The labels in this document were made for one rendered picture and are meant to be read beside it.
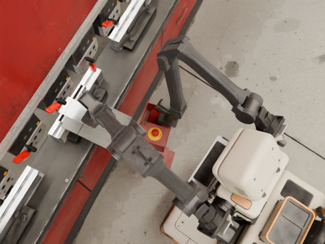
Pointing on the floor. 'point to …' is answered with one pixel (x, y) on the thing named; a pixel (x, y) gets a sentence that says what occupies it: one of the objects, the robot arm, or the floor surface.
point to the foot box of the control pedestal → (169, 155)
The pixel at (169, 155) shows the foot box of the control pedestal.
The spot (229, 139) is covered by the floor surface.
